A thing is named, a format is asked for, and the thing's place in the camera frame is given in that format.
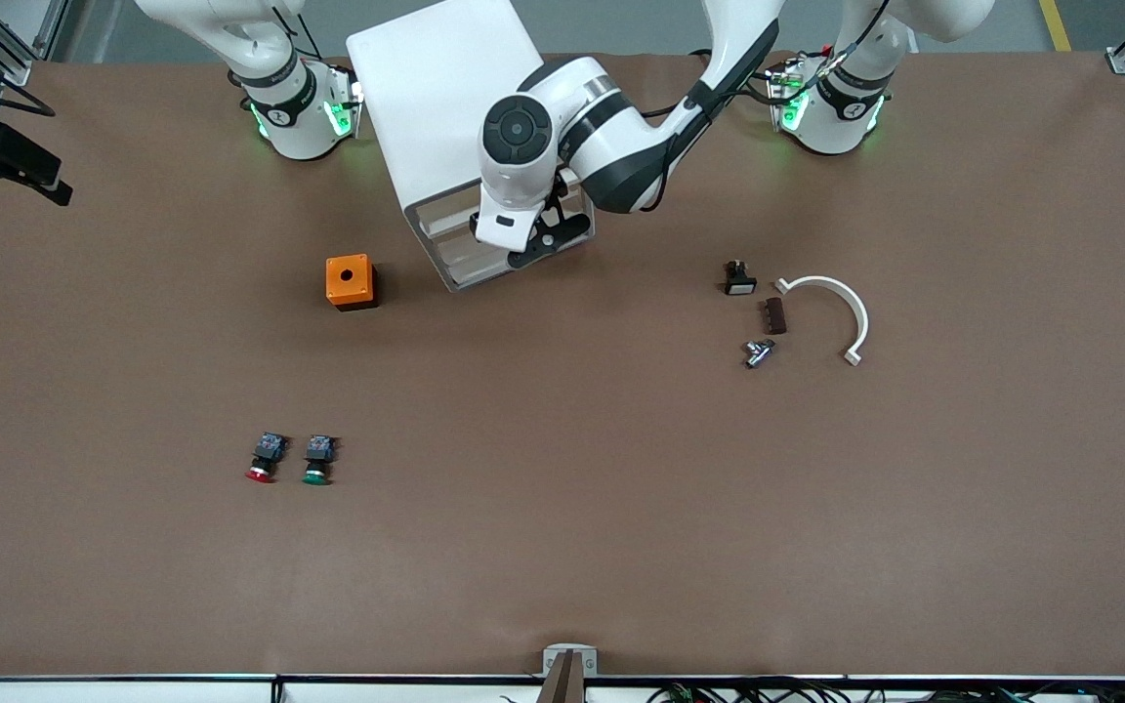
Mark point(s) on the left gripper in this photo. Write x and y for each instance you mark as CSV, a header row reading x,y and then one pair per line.
x,y
473,224

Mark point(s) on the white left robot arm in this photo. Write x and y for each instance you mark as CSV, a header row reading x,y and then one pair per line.
x,y
621,146

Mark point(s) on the white drawer cabinet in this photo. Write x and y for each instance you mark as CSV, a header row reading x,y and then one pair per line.
x,y
426,78

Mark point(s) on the green mushroom push button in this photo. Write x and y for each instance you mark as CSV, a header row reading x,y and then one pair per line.
x,y
318,457

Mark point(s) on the red mushroom push button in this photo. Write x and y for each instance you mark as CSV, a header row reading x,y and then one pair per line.
x,y
267,454

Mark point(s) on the silver metal fitting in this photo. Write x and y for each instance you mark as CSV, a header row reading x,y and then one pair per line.
x,y
758,352

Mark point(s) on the brown terminal block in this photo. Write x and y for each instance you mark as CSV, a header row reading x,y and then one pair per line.
x,y
775,316

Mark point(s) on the white curved plastic arc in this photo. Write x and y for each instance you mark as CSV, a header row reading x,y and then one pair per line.
x,y
851,303

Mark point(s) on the orange button enclosure box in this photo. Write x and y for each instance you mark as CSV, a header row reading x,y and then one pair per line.
x,y
348,281

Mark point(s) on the small black rectangular switch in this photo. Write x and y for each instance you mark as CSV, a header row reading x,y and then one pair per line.
x,y
739,280

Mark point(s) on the grey table edge bracket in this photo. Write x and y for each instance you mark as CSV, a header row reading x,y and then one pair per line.
x,y
569,669

